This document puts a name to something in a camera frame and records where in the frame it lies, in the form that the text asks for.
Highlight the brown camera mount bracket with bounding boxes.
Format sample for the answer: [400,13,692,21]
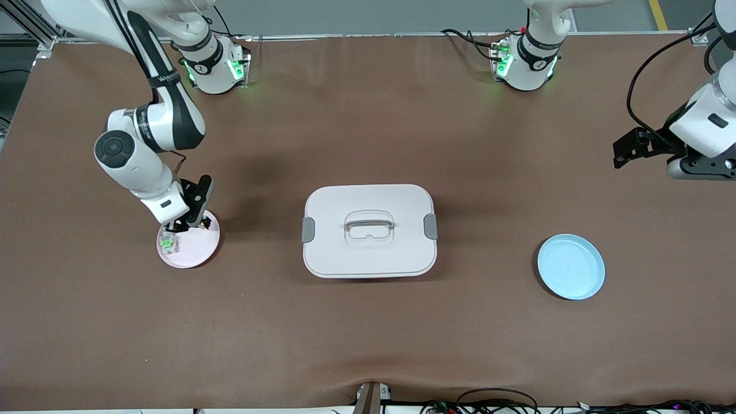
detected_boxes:
[353,381,393,414]

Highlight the light blue round plate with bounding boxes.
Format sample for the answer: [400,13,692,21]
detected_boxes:
[537,233,606,301]

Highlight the brown table cover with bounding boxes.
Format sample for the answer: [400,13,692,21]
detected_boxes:
[0,33,736,410]

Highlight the aluminium frame post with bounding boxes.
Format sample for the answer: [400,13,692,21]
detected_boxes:
[0,0,64,58]
[689,23,719,47]

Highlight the black arm base cable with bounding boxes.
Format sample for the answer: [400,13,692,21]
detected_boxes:
[440,28,508,62]
[207,5,254,42]

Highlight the black cable tangle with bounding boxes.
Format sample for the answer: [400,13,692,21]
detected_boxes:
[419,398,736,414]

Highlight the black looped cable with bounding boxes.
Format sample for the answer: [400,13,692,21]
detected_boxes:
[456,388,539,414]

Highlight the white lidded storage box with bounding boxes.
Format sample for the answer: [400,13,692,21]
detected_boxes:
[301,184,439,279]

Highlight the silver table edge rail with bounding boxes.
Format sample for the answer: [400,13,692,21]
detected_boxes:
[55,31,699,44]

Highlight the pink round plate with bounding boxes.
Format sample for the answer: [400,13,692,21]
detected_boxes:
[156,210,221,269]

